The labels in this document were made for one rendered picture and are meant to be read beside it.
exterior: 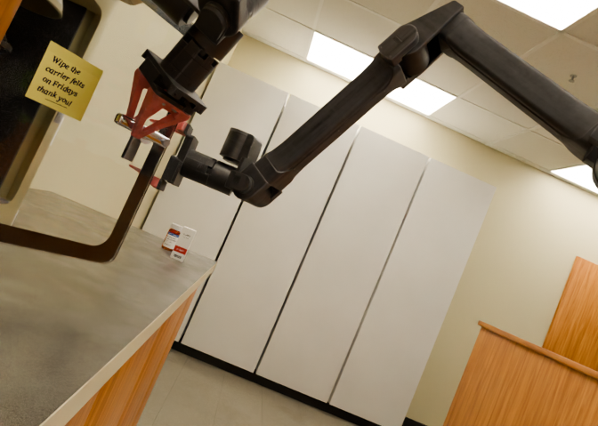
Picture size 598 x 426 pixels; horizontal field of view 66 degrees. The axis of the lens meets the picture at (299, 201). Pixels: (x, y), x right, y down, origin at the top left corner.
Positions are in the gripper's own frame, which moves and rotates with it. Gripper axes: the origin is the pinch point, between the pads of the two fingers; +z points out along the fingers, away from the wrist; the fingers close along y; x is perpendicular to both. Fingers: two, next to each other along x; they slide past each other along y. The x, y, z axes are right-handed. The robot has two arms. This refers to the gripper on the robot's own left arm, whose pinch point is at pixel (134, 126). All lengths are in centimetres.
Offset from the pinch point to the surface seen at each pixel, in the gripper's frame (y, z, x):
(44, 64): -4.9, 0.1, -12.0
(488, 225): -72, -51, 401
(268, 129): -195, 20, 232
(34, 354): 25.4, 16.7, -10.0
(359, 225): -109, 24, 292
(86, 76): -5.4, -1.1, -6.8
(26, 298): 11.7, 23.2, -3.9
